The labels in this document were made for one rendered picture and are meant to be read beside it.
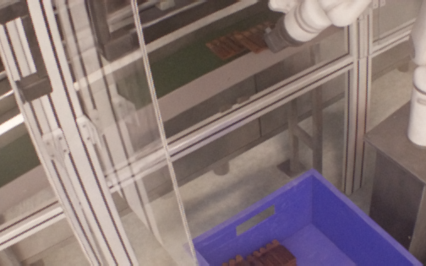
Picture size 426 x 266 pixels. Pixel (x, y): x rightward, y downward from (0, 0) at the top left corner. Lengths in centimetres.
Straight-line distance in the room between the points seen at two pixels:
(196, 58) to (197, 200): 70
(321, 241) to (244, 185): 56
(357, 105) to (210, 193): 64
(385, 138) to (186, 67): 54
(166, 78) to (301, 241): 58
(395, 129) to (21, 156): 95
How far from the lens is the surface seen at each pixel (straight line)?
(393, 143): 148
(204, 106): 188
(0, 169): 146
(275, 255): 158
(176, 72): 152
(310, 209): 166
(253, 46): 135
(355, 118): 184
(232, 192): 212
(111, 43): 75
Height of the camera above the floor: 156
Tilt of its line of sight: 42 degrees down
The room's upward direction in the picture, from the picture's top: 9 degrees counter-clockwise
